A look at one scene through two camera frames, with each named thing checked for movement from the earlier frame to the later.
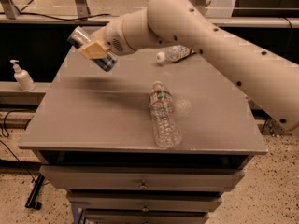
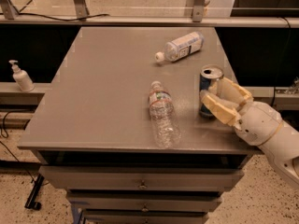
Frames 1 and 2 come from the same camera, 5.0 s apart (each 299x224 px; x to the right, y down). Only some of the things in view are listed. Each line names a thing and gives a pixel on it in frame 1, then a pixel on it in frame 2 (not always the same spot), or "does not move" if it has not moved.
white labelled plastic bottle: [175, 53] does not move
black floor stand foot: [31, 203] does not move
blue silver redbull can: [79, 35] → [209, 75]
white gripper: [112, 39] → [259, 122]
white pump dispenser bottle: [23, 77] does not move
